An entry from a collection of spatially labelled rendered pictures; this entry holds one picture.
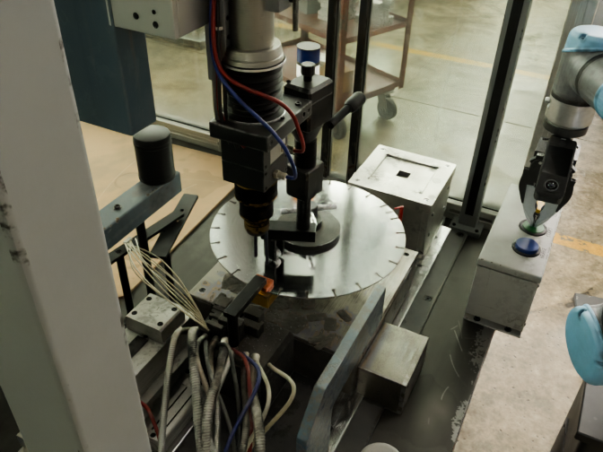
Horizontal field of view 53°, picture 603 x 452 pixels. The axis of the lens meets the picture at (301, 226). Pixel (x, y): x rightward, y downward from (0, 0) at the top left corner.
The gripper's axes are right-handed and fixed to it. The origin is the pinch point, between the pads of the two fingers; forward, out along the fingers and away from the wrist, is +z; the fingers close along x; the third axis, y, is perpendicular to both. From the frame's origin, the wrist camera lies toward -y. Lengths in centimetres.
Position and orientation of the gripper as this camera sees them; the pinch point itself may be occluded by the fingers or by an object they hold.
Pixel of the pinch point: (534, 222)
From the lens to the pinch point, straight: 120.2
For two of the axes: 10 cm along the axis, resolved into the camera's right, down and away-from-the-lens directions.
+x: -8.9, -2.9, 3.5
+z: -0.2, 8.0, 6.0
